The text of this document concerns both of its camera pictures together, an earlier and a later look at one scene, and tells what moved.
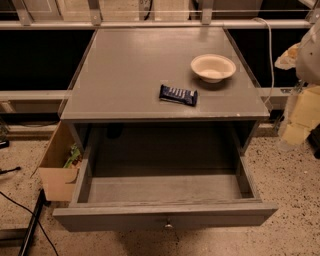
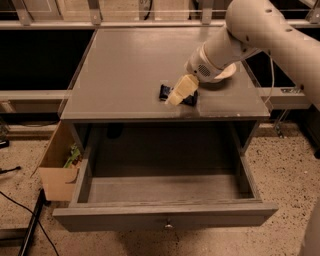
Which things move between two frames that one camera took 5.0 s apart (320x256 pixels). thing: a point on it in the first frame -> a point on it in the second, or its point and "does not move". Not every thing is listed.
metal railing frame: [23, 21] does not move
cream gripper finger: [306, 115] -> [185, 87]
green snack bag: [75, 152] does not move
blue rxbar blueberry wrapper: [173, 94] does not move
